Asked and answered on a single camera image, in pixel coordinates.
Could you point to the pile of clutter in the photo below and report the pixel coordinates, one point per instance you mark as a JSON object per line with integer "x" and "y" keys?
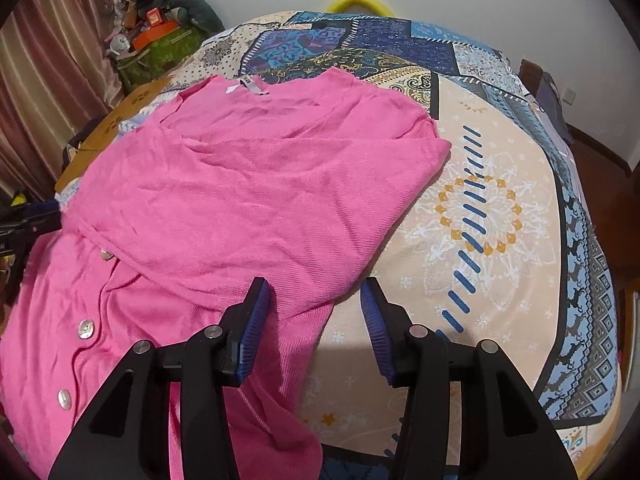
{"x": 150, "y": 5}

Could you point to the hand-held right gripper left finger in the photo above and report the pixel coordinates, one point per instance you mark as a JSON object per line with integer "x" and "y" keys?
{"x": 254, "y": 329}

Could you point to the green patterned bag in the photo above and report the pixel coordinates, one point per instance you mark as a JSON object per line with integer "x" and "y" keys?
{"x": 156, "y": 49}

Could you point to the brown curtain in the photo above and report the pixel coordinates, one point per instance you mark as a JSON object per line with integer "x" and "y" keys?
{"x": 45, "y": 75}

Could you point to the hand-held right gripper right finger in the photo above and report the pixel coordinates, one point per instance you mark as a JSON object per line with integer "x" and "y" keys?
{"x": 376, "y": 331}

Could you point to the orange cardboard box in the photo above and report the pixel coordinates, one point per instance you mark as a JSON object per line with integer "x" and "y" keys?
{"x": 112, "y": 120}

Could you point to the patterned patchwork bed blanket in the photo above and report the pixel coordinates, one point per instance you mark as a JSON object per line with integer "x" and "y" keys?
{"x": 500, "y": 220}

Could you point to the pink knit cardigan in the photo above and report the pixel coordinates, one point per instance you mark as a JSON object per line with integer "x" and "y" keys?
{"x": 210, "y": 195}

